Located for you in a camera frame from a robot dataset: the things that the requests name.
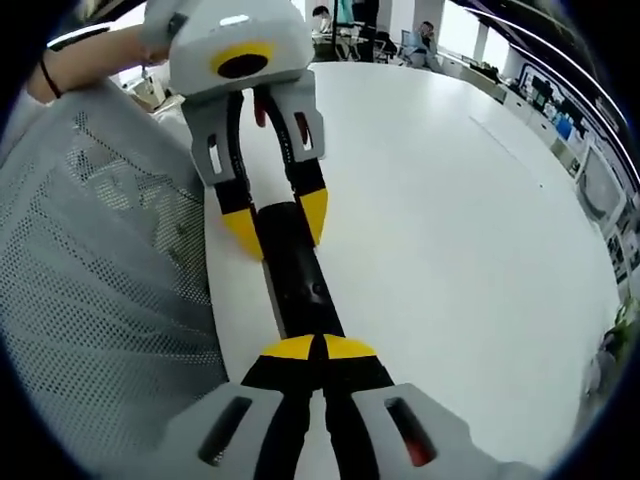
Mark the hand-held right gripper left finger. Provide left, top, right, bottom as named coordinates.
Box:
left=92, top=333, right=321, bottom=480

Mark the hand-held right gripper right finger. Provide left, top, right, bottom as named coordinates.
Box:
left=319, top=333, right=544, bottom=480

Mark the black remote control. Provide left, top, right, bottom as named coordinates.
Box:
left=251, top=201, right=347, bottom=346

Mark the person's left hand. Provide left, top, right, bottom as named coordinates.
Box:
left=128, top=24, right=171, bottom=66

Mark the grey mesh office chair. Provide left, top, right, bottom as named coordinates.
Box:
left=0, top=82, right=231, bottom=480

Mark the white cabinet row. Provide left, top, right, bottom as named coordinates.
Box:
left=439, top=47, right=634, bottom=286

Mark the green leafy plant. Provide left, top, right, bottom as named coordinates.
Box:
left=599, top=299, right=637, bottom=361

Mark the black hair tie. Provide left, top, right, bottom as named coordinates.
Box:
left=39, top=49, right=64, bottom=100

